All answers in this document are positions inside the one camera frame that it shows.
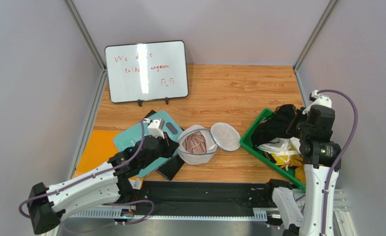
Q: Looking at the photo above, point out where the black bra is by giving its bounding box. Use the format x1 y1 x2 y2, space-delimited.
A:
251 104 306 150

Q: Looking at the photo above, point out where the pink bra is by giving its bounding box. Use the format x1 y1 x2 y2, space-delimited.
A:
182 131 207 154

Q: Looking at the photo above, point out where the white mesh laundry bag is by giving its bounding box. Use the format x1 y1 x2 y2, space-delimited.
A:
177 122 240 165

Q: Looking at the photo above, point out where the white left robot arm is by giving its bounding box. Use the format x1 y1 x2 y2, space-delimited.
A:
23 135 179 235

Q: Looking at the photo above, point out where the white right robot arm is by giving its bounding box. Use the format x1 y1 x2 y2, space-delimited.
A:
272 105 341 236

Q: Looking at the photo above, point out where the white garment in tray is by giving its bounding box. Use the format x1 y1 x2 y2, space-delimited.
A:
257 137 301 156

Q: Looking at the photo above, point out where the black board under teal board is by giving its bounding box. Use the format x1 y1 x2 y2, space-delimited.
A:
145 110 185 181

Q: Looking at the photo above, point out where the mustard yellow garment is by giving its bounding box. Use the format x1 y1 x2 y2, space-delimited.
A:
271 154 306 184

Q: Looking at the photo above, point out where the teal shirt folding board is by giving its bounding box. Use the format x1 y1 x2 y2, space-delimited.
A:
113 110 184 178

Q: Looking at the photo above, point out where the green plastic tray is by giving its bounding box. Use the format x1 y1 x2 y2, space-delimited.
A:
239 108 306 192

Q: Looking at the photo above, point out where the white dry-erase board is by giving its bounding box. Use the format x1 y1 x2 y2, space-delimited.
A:
105 40 189 103

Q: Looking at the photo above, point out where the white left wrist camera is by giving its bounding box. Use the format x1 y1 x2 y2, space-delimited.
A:
148 118 165 138

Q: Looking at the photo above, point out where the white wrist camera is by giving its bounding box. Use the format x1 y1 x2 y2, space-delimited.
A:
148 118 165 138
302 90 332 115

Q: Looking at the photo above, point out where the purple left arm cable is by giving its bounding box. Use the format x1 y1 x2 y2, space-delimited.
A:
18 119 156 227

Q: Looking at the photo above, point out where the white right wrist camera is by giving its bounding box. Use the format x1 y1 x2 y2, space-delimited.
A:
302 90 332 115

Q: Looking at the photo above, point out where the white slotted cable duct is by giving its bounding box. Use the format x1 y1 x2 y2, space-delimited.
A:
73 206 268 221

